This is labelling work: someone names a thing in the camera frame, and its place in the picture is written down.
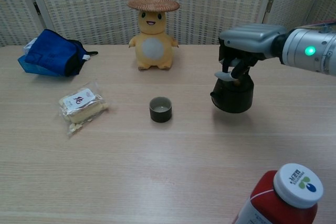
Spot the woven rattan round hat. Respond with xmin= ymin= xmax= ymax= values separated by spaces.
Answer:
xmin=127 ymin=0 xmax=181 ymax=13

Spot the black teapot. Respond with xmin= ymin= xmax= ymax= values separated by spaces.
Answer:
xmin=209 ymin=73 xmax=255 ymax=114

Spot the light blue box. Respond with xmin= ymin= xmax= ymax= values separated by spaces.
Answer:
xmin=17 ymin=54 xmax=62 ymax=77

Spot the woven folding screen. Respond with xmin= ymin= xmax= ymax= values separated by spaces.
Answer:
xmin=0 ymin=0 xmax=336 ymax=48

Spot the clear snack packet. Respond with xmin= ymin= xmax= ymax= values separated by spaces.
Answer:
xmin=58 ymin=79 xmax=110 ymax=137

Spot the white paper packet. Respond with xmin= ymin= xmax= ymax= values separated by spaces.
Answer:
xmin=23 ymin=37 xmax=38 ymax=55

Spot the blue fabric bag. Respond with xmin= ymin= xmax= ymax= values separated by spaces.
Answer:
xmin=25 ymin=28 xmax=99 ymax=77

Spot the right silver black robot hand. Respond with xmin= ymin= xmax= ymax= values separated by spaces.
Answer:
xmin=214 ymin=23 xmax=288 ymax=82

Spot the red bottle with white cap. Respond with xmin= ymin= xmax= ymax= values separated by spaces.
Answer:
xmin=232 ymin=163 xmax=324 ymax=224

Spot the small dark green cup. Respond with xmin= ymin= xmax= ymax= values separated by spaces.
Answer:
xmin=149 ymin=96 xmax=173 ymax=123

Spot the yellow plush toy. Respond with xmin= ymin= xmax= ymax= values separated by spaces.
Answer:
xmin=128 ymin=10 xmax=180 ymax=71

